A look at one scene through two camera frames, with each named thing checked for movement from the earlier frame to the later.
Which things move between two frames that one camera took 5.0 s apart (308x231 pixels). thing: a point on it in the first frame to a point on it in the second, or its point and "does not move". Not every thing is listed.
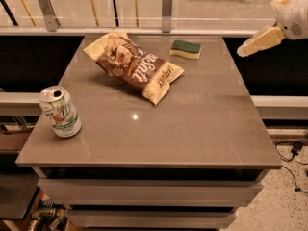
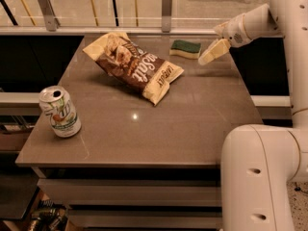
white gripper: [293, 19] to [233, 33]
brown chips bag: [132, 65] does not move
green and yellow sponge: [186, 49] does not move
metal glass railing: [140, 10] does not move
